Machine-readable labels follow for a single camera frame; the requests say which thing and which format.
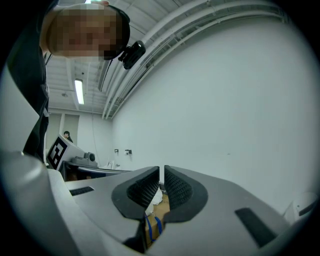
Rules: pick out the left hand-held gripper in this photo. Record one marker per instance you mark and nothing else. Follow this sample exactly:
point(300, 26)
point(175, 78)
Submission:
point(58, 152)

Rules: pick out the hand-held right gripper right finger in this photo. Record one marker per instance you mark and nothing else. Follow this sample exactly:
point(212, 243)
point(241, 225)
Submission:
point(212, 200)

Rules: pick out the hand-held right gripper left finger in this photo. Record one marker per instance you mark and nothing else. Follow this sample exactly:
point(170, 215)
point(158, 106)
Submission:
point(100, 197)

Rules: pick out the large cardboard box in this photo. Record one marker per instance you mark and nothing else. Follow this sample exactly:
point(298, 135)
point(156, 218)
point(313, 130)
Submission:
point(165, 206)

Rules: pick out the white plastic bag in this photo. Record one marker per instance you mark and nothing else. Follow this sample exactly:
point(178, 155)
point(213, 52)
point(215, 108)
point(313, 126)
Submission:
point(153, 200)

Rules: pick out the ceiling light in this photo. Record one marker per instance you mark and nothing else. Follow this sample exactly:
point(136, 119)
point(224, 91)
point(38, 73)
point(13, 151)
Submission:
point(79, 91)

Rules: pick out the person's head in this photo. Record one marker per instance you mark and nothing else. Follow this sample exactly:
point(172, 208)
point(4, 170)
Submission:
point(82, 32)

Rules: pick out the black wall bracket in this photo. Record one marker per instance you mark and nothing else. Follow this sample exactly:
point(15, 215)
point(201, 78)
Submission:
point(116, 150)
point(128, 151)

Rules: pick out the black head camera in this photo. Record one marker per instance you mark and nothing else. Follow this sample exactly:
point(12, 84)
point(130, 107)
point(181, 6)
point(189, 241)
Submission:
point(133, 55)

